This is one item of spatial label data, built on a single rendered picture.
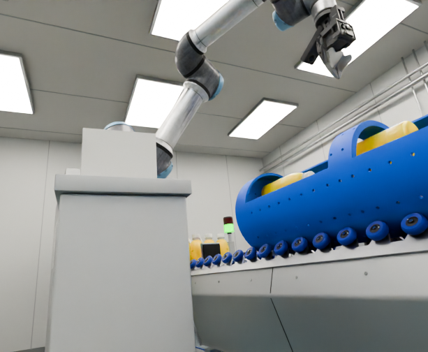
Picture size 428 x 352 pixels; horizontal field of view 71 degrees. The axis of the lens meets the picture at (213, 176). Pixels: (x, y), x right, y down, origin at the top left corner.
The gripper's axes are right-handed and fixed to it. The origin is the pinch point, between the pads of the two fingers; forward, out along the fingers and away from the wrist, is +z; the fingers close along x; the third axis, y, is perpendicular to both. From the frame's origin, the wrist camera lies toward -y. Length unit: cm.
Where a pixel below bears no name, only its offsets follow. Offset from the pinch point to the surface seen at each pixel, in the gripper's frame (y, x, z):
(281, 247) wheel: -22, -12, 46
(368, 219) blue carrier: 5.6, -9.7, 43.8
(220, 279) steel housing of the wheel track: -55, -15, 53
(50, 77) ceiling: -311, -89, -200
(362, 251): 3, -11, 50
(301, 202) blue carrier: -8.1, -14.4, 36.5
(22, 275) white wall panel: -503, -108, 23
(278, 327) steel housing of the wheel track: -28, -12, 67
